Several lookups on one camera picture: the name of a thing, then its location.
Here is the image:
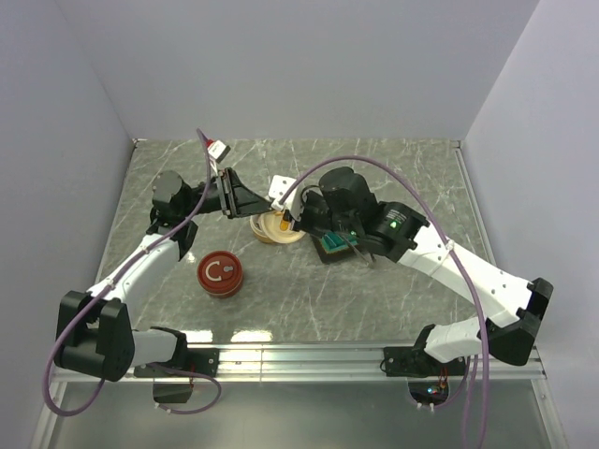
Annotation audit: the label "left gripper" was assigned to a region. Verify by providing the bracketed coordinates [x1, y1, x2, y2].
[182, 168, 274, 220]

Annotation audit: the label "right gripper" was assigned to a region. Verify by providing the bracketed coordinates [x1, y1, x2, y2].
[284, 188, 359, 238]

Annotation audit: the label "metal tongs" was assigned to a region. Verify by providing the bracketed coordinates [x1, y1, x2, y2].
[343, 237, 375, 268]

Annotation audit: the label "cream round lid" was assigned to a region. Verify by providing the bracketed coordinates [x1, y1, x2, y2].
[258, 211, 305, 244]

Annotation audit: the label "red round lid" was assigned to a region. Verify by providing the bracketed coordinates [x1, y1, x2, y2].
[197, 251, 244, 294]

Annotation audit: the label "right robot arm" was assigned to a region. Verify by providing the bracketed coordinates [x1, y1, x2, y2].
[279, 167, 553, 378]

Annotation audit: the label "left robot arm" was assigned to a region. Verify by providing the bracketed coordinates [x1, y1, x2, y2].
[51, 167, 272, 382]

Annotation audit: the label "cream white bowl container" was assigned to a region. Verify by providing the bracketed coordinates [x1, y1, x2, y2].
[250, 212, 275, 244]

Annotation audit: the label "black teal square tray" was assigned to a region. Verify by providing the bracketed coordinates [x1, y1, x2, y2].
[310, 233, 364, 265]

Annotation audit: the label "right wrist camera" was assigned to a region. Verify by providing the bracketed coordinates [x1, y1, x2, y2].
[268, 175, 302, 221]

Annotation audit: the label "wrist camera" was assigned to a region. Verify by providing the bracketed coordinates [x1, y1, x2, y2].
[268, 175, 302, 221]
[208, 140, 231, 173]

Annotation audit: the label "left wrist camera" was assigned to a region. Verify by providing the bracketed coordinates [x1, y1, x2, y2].
[208, 140, 231, 173]

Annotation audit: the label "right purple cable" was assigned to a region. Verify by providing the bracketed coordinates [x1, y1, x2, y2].
[280, 156, 490, 449]

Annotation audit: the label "aluminium mounting rail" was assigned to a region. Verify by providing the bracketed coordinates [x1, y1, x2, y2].
[51, 340, 548, 384]

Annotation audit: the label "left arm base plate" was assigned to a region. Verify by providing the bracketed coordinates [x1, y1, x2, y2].
[133, 348, 220, 378]

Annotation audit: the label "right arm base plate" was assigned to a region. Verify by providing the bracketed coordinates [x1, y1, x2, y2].
[381, 346, 467, 378]

